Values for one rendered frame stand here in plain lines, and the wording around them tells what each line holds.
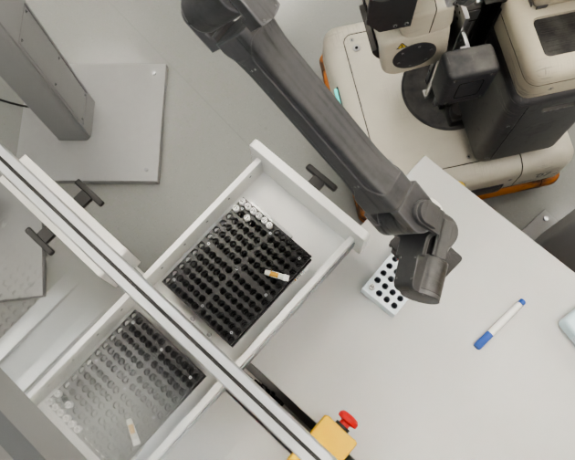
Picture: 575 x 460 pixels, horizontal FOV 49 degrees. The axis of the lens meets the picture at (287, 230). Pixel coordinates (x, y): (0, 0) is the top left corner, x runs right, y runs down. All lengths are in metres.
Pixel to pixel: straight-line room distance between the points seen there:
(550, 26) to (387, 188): 0.83
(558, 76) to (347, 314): 0.70
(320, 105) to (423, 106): 1.25
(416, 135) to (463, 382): 0.89
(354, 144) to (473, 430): 0.70
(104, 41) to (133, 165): 0.53
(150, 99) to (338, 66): 0.70
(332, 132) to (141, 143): 1.53
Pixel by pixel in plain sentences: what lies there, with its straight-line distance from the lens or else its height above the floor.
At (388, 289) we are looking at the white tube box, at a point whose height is 0.80.
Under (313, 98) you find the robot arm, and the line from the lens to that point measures 0.79.
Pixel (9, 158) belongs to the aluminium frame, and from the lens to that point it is 1.27.
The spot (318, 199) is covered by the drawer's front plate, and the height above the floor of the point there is 0.93.
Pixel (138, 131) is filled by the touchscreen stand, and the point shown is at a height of 0.03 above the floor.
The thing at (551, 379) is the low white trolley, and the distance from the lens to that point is 1.38.
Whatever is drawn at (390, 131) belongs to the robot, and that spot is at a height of 0.28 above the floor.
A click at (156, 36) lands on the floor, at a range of 2.51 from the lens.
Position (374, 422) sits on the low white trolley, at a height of 0.76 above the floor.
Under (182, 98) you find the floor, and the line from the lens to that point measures 2.36.
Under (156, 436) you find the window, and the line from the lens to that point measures 0.25.
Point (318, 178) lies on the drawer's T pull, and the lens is 1.22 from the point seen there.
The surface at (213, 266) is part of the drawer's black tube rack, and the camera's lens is 1.22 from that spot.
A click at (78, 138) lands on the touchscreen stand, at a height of 0.06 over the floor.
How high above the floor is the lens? 2.05
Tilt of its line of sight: 74 degrees down
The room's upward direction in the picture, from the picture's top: 6 degrees counter-clockwise
